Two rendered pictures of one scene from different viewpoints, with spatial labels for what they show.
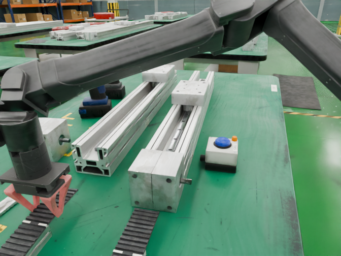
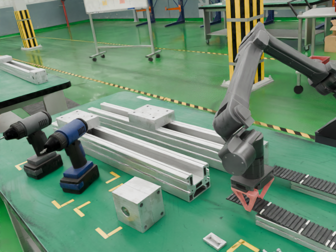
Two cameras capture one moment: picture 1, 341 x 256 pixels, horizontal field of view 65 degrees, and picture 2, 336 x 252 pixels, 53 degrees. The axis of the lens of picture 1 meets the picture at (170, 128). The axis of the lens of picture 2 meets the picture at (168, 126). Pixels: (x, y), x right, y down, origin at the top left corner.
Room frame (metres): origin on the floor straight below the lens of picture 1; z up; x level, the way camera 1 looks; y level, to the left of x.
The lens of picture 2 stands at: (0.16, 0.94, 1.38)
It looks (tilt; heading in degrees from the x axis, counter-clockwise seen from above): 23 degrees down; 304
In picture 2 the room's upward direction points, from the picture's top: 8 degrees counter-clockwise
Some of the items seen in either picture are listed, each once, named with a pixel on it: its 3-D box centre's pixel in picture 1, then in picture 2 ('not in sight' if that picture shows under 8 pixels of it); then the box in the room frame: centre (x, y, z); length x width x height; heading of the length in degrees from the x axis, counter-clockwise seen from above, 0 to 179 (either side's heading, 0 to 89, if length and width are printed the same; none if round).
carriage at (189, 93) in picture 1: (191, 95); (151, 119); (0.91, -0.08, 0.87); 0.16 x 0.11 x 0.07; 166
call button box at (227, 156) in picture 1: (218, 153); not in sight; (0.61, -0.13, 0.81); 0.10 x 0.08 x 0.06; 76
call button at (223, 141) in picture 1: (222, 142); not in sight; (0.61, -0.14, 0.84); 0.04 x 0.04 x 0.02
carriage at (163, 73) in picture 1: (159, 75); (78, 124); (1.20, 0.05, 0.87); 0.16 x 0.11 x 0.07; 166
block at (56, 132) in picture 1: (50, 140); (142, 201); (0.67, 0.35, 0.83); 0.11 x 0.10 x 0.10; 80
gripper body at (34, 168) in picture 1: (32, 162); (252, 166); (0.39, 0.24, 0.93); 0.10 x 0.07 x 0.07; 76
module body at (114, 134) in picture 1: (142, 104); (116, 149); (0.96, 0.11, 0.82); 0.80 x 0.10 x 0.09; 166
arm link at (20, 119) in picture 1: (19, 130); (250, 145); (0.40, 0.25, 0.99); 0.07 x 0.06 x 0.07; 86
